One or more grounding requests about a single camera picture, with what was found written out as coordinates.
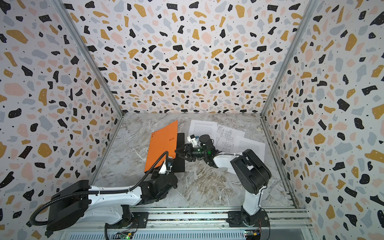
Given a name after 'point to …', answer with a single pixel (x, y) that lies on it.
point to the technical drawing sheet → (226, 138)
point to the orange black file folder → (166, 138)
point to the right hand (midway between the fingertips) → (174, 152)
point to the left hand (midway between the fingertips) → (165, 162)
